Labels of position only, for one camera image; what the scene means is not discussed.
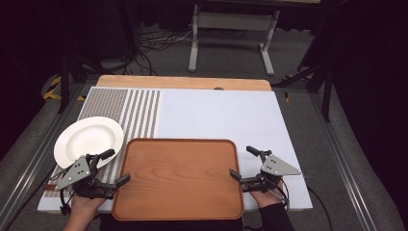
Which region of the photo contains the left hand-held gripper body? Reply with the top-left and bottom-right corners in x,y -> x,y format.
55,153 -> 117,200

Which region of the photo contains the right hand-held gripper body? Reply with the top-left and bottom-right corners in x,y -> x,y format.
241,149 -> 302,193

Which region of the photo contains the person's right hand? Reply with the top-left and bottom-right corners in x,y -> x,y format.
249,180 -> 285,209

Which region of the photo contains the person's left hand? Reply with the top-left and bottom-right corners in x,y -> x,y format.
70,192 -> 108,222

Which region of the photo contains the white round plate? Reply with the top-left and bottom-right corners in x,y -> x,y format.
53,115 -> 125,170

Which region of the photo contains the white mat with grey stripes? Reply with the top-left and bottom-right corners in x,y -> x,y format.
37,86 -> 314,214

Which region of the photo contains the brown wooden tray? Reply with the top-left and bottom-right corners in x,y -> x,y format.
112,138 -> 245,222

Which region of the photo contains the yellow black hazard tape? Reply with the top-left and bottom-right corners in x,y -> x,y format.
42,75 -> 87,102
281,74 -> 314,104

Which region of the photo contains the black stand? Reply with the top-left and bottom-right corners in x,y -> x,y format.
52,0 -> 109,114
272,61 -> 335,123

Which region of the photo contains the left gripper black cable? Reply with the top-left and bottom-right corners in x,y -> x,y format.
59,188 -> 74,217

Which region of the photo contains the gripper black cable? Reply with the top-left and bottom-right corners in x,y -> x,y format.
59,188 -> 74,217
273,179 -> 335,231

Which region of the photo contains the aluminium rail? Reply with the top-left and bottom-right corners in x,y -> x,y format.
308,92 -> 377,231
0,82 -> 85,231

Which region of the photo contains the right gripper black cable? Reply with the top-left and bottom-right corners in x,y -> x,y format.
273,179 -> 335,231

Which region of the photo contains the tangle of black floor cables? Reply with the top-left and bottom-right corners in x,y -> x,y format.
126,28 -> 248,77

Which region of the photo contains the white metal stand frame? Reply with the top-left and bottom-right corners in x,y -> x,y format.
188,4 -> 281,77

